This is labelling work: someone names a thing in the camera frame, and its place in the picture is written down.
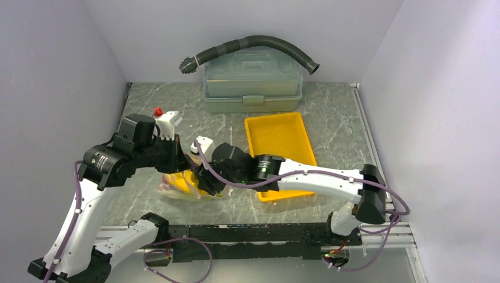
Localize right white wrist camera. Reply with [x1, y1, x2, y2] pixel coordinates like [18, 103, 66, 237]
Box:
[190, 136, 216, 160]

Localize yellow toy bananas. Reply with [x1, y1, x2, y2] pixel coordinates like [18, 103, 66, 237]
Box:
[163, 170, 203, 198]

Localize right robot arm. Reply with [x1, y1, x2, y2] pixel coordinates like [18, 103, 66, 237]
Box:
[192, 141, 387, 245]

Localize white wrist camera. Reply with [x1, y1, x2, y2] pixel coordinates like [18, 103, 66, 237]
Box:
[152, 107, 183, 140]
[190, 136, 216, 160]

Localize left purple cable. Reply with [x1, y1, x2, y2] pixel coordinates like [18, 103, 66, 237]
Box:
[41, 160, 85, 283]

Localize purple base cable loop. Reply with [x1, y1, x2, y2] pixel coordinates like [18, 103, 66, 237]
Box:
[143, 238, 213, 283]

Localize black corrugated hose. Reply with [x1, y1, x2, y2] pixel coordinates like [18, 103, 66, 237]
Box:
[179, 35, 320, 75]

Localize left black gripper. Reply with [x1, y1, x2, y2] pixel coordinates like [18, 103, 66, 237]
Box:
[134, 133, 192, 174]

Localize grey plastic storage box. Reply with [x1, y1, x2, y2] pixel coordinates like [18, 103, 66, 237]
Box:
[203, 48, 303, 113]

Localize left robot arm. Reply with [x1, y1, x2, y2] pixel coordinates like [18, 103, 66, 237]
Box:
[27, 114, 190, 282]

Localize yellow plastic tray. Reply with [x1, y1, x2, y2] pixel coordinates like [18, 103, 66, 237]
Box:
[244, 112, 318, 203]

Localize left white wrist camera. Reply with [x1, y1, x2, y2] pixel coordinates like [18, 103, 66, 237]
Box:
[152, 107, 183, 140]

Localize clear zip top bag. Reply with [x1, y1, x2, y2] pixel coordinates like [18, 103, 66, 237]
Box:
[157, 170, 232, 201]

